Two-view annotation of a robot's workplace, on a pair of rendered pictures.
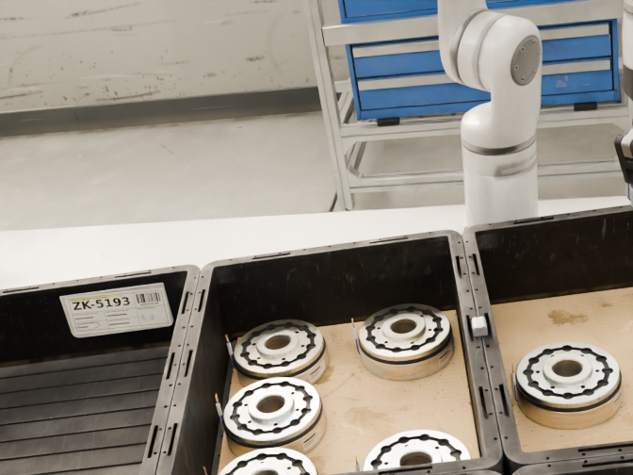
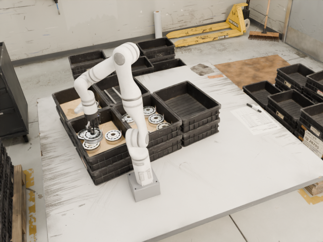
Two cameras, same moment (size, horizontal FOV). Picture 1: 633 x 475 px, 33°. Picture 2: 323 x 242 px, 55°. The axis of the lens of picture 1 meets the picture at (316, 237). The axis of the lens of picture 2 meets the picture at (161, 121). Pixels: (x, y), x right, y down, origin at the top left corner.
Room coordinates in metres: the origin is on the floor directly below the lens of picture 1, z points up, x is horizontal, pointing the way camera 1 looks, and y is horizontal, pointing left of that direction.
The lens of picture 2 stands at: (2.25, -0.80, 2.06)
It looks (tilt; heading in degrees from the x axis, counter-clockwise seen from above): 37 degrees down; 146
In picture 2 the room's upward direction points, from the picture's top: 4 degrees counter-clockwise
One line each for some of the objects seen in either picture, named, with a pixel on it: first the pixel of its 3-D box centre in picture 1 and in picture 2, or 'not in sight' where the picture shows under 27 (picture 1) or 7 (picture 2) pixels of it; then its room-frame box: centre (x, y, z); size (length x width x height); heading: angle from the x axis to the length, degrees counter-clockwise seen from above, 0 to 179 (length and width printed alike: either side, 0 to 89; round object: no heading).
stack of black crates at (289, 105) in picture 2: not in sight; (291, 118); (1.07, 1.42, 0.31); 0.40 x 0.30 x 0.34; 164
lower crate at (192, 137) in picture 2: not in sight; (185, 118); (0.91, 0.31, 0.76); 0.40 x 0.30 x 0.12; 173
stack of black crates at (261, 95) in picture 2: not in sight; (264, 101); (0.69, 1.53, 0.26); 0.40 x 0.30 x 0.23; 164
